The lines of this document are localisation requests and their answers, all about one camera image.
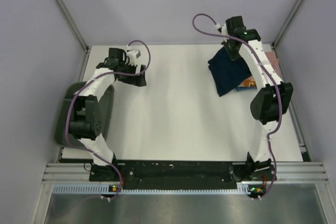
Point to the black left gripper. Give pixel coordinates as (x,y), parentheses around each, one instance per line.
(136,80)

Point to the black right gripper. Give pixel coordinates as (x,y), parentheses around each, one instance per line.
(233,56)

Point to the navy blue t-shirt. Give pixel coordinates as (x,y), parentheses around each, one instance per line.
(227,74)

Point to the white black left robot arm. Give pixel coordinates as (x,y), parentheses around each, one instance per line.
(84,120)

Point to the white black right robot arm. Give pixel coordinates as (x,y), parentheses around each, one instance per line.
(270,103)

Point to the dark green plastic bin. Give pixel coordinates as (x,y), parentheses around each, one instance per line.
(105,105)

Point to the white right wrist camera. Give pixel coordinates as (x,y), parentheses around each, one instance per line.
(219,26)

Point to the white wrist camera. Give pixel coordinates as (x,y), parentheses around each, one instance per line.
(219,26)
(133,54)

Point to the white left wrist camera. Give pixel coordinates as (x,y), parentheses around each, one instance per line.
(133,54)

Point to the right aluminium frame post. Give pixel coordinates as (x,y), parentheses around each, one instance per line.
(287,23)

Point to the aluminium frame post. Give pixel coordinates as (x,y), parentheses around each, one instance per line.
(287,23)
(71,24)

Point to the left aluminium frame post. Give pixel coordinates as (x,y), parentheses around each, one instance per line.
(71,24)

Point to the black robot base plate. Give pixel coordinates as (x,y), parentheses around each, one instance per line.
(182,175)

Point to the light blue slotted cable duct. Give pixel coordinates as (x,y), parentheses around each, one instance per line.
(86,189)

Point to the aluminium front frame rail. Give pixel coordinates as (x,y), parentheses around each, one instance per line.
(287,172)

